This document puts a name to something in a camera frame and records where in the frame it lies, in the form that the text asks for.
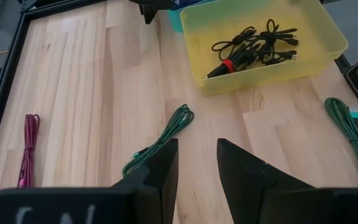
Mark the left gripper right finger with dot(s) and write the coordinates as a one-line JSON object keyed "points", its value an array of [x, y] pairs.
{"points": [[247, 186]]}

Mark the black aluminium rig frame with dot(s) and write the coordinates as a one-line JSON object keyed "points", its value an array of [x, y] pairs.
{"points": [[8, 71]]}

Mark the teal plastic bin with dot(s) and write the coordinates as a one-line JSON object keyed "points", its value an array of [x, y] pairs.
{"points": [[176, 21]]}

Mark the yellow plastic bin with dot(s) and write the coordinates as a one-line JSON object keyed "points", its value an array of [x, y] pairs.
{"points": [[315, 56]]}

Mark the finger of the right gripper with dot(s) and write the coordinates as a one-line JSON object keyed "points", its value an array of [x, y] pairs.
{"points": [[151, 11]]}

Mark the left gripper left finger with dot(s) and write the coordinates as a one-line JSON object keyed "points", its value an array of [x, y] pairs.
{"points": [[154, 193]]}

